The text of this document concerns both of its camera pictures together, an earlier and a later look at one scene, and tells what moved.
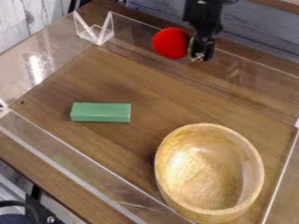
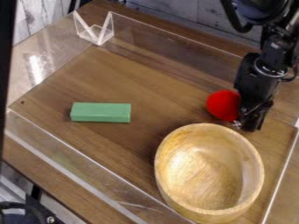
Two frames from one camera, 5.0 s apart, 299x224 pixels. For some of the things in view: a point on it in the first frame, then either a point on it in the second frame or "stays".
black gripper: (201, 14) → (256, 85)
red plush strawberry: (171, 41) → (223, 103)
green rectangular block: (101, 112) stays
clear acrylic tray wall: (172, 141) stays
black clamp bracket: (44, 214) stays
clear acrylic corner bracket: (95, 33) stays
